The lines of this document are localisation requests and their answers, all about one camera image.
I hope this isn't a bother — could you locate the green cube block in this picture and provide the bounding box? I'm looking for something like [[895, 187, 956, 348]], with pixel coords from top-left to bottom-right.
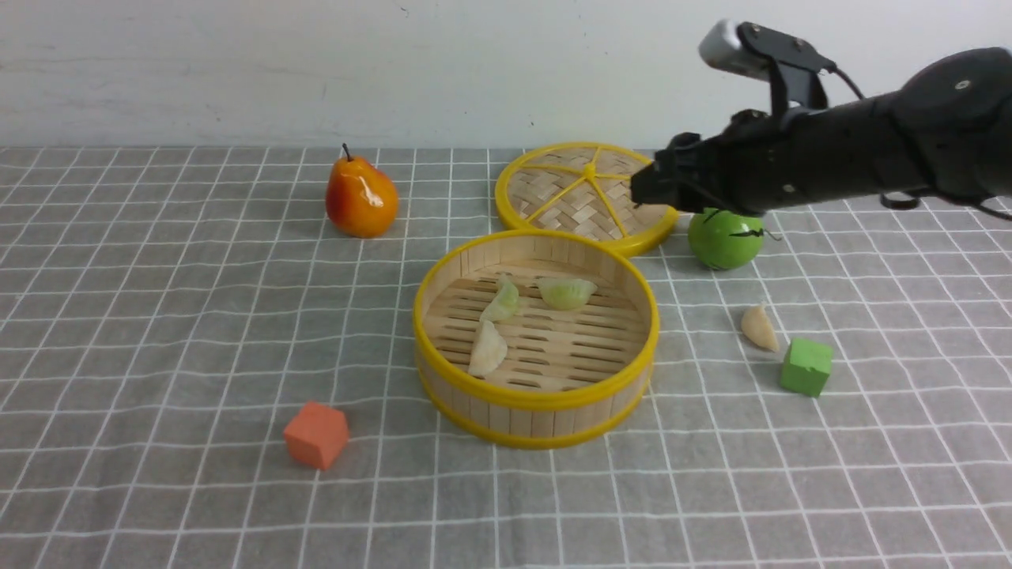
[[780, 337, 834, 398]]

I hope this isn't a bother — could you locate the green toy watermelon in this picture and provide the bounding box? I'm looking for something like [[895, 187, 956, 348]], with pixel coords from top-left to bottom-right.
[[688, 208, 781, 270]]

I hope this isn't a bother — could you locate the yellow-green dumpling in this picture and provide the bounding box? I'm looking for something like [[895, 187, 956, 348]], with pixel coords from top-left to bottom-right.
[[534, 277, 598, 311]]

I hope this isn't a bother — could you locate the orange cube block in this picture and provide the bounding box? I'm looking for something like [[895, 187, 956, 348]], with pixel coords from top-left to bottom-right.
[[283, 401, 349, 471]]

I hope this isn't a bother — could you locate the white dumpling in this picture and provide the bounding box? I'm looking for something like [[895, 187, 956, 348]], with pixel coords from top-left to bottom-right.
[[467, 319, 508, 378], [738, 303, 780, 352]]

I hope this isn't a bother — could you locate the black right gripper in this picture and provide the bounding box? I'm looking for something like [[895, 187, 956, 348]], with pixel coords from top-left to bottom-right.
[[630, 100, 910, 217]]

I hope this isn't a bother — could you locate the bamboo steamer lid yellow rim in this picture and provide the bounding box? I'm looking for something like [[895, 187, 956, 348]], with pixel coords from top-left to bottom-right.
[[494, 141, 679, 257]]

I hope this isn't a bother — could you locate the green-tinted dumpling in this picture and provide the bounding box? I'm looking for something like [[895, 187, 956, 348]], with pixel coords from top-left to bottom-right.
[[480, 273, 520, 322]]

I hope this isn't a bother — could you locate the orange toy pear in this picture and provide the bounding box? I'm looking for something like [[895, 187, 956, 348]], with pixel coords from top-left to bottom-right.
[[325, 144, 400, 239]]

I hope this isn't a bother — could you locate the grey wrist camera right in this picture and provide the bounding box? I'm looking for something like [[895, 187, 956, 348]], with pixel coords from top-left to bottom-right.
[[698, 19, 837, 118]]

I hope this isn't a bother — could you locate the bamboo steamer tray yellow rim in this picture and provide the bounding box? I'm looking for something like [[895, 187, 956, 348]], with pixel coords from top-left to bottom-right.
[[413, 231, 660, 449]]

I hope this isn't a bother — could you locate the grey checkered tablecloth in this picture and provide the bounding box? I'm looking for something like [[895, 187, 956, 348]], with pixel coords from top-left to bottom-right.
[[1, 147, 1011, 568]]

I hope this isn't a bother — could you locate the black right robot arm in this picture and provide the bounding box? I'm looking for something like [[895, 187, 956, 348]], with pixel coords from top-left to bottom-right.
[[630, 47, 1010, 220]]

